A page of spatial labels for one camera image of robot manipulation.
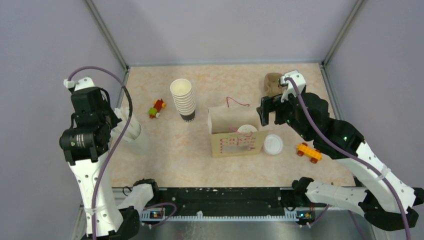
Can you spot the stack of white paper cups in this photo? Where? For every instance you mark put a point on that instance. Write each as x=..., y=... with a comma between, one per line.
x=182, y=94

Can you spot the brown pulp cup carrier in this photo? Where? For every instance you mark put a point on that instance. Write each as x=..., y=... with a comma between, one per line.
x=272, y=84

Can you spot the stack of translucent lids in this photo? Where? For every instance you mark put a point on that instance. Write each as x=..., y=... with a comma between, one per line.
x=273, y=144

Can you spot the cream Cakes paper bag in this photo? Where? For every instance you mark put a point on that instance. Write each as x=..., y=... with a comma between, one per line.
x=223, y=123

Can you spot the red green toy block figure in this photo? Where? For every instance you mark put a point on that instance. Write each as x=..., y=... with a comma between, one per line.
x=158, y=105

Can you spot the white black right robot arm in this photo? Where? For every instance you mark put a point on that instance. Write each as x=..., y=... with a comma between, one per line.
x=382, y=199

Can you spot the white plastic cup lid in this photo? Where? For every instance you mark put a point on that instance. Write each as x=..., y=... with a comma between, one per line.
x=247, y=128

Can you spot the yellow toy car red wheels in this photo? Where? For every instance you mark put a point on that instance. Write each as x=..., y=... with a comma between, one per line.
x=314, y=155

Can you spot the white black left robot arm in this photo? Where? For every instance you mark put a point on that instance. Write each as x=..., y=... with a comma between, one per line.
x=85, y=146

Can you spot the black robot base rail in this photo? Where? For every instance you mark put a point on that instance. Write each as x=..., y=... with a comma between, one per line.
x=228, y=201

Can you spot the bundle of white paper straws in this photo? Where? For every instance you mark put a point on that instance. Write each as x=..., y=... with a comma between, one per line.
x=127, y=122

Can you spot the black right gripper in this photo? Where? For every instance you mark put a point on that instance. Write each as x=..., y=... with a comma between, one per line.
x=270, y=104

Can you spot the white straw holder cup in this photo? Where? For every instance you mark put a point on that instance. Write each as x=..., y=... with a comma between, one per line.
x=137, y=140

